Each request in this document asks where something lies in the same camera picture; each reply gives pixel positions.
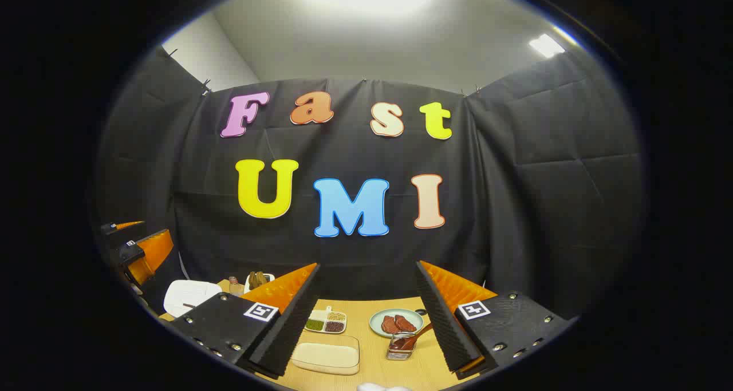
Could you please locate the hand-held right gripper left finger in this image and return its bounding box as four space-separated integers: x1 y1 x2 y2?
172 263 321 378

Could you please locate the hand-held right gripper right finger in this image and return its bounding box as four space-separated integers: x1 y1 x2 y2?
416 260 573 380

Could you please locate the white rice cooker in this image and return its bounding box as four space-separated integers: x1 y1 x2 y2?
163 279 223 318

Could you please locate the brown wooden spoon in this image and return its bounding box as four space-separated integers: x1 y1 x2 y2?
394 322 435 351

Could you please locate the clear box of white rice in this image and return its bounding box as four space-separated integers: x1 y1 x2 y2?
290 334 361 376

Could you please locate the white toaster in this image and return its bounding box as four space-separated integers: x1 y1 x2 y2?
245 271 276 295

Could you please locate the white divided grain tray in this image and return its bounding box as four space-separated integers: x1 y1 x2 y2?
305 306 348 334

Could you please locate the black backdrop cloth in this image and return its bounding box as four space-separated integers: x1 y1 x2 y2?
94 48 645 323

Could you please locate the pale green plate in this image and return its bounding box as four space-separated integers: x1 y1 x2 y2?
369 309 425 338

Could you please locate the small ceiling light panel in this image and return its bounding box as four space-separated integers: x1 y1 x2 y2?
529 34 566 58

